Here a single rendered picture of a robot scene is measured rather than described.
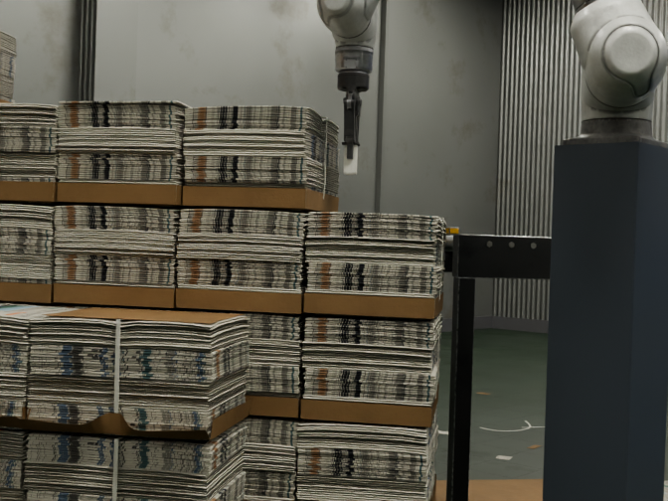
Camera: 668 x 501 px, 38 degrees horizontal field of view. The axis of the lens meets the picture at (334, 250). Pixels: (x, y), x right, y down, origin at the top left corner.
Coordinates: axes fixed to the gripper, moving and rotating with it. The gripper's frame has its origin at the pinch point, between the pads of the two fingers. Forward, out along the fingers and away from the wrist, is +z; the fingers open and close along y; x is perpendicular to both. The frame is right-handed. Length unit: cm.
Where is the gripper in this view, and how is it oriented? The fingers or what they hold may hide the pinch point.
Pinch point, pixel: (350, 159)
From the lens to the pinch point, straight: 230.5
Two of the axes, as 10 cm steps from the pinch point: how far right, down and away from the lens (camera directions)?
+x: 9.9, 0.4, -1.6
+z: -0.3, 10.0, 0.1
